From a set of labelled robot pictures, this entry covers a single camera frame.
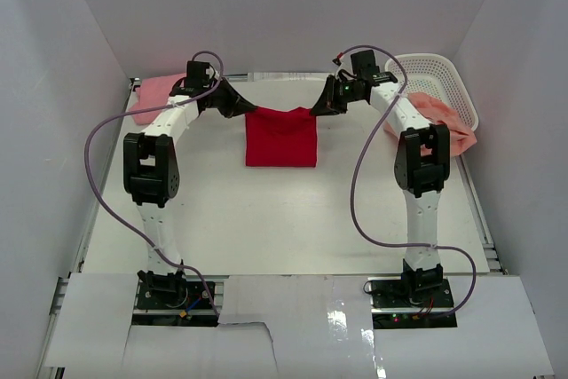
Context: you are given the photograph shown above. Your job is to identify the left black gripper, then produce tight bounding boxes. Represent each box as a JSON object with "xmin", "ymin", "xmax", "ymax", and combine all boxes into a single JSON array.
[{"xmin": 202, "ymin": 77, "xmax": 256, "ymax": 119}]

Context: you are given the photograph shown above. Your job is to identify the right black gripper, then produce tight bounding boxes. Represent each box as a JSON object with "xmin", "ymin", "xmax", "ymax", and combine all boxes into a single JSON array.
[{"xmin": 310, "ymin": 75, "xmax": 363, "ymax": 117}]

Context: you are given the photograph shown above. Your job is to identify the red t shirt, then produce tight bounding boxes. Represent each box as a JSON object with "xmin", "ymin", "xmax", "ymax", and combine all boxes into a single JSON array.
[{"xmin": 245, "ymin": 107, "xmax": 318, "ymax": 168}]

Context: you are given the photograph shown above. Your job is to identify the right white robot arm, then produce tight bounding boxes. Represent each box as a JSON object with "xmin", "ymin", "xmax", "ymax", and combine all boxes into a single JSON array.
[{"xmin": 310, "ymin": 44, "xmax": 450, "ymax": 307}]

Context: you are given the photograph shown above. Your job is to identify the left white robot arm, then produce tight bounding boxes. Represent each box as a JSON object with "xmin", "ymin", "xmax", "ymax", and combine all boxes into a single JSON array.
[{"xmin": 122, "ymin": 60, "xmax": 256, "ymax": 309}]

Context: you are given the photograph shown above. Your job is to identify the papers at table back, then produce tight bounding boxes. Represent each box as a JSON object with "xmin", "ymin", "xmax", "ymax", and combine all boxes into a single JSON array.
[{"xmin": 247, "ymin": 72, "xmax": 328, "ymax": 83}]

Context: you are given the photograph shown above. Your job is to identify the folded pink t shirt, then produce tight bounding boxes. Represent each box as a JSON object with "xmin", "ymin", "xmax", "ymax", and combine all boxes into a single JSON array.
[{"xmin": 130, "ymin": 74, "xmax": 185, "ymax": 112}]

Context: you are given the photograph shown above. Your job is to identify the white plastic basket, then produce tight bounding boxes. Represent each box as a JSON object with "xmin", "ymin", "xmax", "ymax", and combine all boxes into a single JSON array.
[{"xmin": 397, "ymin": 53, "xmax": 479, "ymax": 131}]

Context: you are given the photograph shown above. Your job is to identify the salmon t shirt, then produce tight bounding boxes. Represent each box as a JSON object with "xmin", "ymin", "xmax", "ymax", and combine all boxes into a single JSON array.
[{"xmin": 407, "ymin": 92, "xmax": 477, "ymax": 157}]

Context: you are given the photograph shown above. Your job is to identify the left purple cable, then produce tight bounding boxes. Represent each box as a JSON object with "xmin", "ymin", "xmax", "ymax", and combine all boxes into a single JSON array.
[{"xmin": 83, "ymin": 50, "xmax": 225, "ymax": 316}]

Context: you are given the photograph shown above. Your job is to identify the purple cable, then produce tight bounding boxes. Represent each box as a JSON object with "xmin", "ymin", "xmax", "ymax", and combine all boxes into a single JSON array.
[
  {"xmin": 336, "ymin": 44, "xmax": 477, "ymax": 320},
  {"xmin": 83, "ymin": 50, "xmax": 225, "ymax": 316}
]

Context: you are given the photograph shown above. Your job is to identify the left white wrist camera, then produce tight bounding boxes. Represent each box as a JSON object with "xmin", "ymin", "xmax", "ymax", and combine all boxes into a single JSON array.
[{"xmin": 206, "ymin": 65, "xmax": 220, "ymax": 84}]

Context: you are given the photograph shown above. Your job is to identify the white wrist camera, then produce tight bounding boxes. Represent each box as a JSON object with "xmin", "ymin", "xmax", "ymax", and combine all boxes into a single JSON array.
[
  {"xmin": 332, "ymin": 53, "xmax": 356, "ymax": 81},
  {"xmin": 206, "ymin": 65, "xmax": 220, "ymax": 84}
]

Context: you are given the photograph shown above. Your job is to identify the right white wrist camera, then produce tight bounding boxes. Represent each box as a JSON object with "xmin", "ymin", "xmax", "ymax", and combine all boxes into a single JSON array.
[{"xmin": 332, "ymin": 53, "xmax": 356, "ymax": 81}]

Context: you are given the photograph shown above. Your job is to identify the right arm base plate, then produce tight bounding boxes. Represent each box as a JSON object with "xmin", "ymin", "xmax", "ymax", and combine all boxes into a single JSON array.
[{"xmin": 363, "ymin": 279, "xmax": 458, "ymax": 330}]

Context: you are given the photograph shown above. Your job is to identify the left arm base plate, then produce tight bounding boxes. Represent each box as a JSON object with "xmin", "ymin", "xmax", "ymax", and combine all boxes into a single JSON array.
[{"xmin": 131, "ymin": 280, "xmax": 218, "ymax": 328}]

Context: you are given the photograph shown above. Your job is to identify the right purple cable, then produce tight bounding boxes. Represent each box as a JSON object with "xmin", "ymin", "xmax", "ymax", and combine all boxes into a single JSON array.
[{"xmin": 336, "ymin": 44, "xmax": 477, "ymax": 320}]

